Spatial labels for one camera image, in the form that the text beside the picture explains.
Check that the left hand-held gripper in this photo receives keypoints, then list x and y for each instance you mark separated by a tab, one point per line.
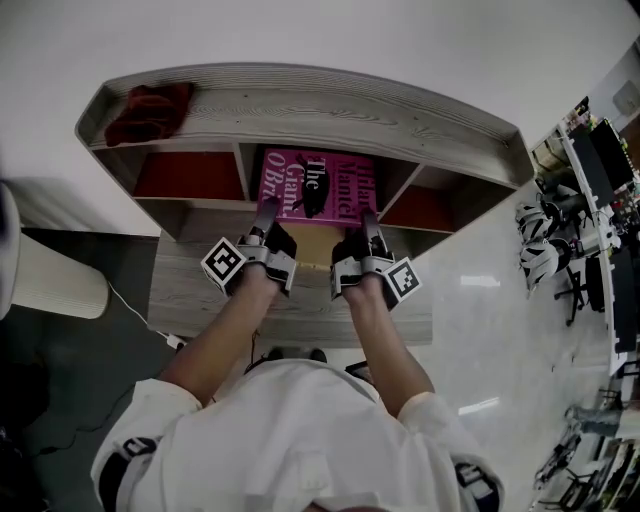
270	262

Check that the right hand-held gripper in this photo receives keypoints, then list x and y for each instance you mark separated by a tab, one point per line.
360	267

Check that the pink book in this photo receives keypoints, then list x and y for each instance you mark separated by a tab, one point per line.
325	185

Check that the person's right forearm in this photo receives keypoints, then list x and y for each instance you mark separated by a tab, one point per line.
390	350

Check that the person's left forearm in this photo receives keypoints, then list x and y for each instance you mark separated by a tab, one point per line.
220	340

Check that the grey wooden desk with hutch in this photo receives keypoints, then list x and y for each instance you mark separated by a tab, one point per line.
210	295

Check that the black computer monitor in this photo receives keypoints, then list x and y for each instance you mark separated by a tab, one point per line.
590	167
612	152

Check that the long white office desk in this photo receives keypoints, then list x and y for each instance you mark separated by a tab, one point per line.
607	300

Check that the tan cardboard box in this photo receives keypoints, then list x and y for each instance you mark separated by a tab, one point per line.
312	247

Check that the person's left black shoe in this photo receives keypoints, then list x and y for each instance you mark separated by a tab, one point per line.
276	354

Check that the person's black shoe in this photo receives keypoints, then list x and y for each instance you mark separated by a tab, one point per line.
318	355
276	354

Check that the person's right black shoe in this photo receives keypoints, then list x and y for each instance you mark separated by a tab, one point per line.
318	355

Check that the white power strip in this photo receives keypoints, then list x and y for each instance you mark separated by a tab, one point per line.
176	341

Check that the dark red cloth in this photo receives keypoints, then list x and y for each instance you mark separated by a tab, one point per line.
147	112

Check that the white mesh office chair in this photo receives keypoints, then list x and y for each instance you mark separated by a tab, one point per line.
532	220
542	262

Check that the black office chair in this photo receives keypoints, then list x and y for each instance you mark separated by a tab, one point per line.
585	285

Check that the person's white shirt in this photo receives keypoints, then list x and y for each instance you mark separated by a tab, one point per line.
300	440

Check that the white equipment rack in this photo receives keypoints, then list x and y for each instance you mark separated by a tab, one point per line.
590	475

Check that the white fluted pedestal table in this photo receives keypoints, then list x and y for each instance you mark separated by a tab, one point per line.
55	280

